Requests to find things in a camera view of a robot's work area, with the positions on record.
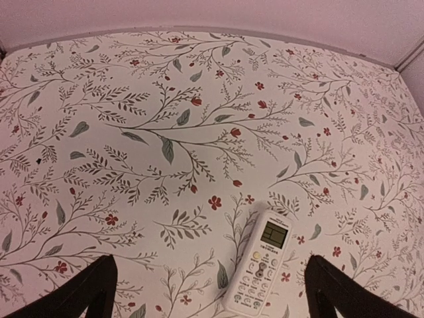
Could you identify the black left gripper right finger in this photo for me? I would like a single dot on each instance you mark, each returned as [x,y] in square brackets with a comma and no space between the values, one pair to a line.
[330,291]

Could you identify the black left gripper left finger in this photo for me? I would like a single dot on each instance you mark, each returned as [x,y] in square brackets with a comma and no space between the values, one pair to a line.
[92,292]

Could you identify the white remote control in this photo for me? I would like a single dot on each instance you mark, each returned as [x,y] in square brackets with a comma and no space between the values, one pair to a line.
[257,271]

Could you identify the floral patterned table mat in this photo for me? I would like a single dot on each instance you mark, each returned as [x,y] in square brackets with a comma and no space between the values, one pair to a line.
[161,148]

